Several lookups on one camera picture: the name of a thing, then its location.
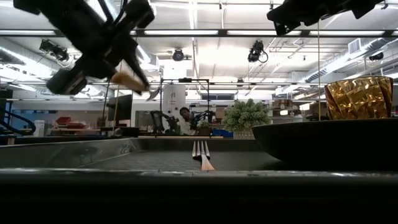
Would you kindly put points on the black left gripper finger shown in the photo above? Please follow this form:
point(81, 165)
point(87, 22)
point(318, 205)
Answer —
point(136, 70)

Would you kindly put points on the amber glass cup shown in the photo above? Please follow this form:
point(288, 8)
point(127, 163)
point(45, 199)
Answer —
point(357, 99)

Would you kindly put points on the black round plate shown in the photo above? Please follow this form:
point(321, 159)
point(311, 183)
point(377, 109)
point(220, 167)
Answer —
point(326, 143)

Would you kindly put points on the black background robot arm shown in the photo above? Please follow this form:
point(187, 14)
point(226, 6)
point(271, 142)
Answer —
point(202, 116)
point(158, 119)

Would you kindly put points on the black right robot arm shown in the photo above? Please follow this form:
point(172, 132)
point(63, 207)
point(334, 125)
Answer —
point(357, 6)

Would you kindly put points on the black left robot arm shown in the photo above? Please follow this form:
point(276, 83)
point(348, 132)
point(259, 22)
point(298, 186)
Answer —
point(62, 21)

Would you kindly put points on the black rectangular tray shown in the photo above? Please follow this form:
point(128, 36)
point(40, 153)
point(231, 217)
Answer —
point(155, 160)

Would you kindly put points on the black monitor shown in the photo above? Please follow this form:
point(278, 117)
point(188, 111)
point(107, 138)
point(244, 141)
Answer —
point(121, 107)

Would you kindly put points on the white cylindrical tank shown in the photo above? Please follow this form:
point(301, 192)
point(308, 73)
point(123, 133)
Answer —
point(174, 99)

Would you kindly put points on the person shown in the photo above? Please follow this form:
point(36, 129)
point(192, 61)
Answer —
point(186, 119)

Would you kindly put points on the red boxes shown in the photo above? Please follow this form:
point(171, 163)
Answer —
point(70, 124)

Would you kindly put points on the small background potted plant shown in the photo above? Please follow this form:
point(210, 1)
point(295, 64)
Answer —
point(204, 127)

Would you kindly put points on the white jug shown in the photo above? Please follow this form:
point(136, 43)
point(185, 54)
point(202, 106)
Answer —
point(38, 128)

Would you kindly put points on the green potted plant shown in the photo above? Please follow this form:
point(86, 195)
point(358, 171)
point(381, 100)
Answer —
point(245, 115)

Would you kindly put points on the black ceiling camera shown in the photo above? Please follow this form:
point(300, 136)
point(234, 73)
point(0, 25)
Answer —
point(54, 49)
point(255, 51)
point(178, 55)

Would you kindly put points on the black background rig frame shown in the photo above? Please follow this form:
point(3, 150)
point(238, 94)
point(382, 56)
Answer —
point(185, 80)

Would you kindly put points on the black metal rig frame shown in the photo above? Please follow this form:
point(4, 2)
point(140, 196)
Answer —
point(222, 32)

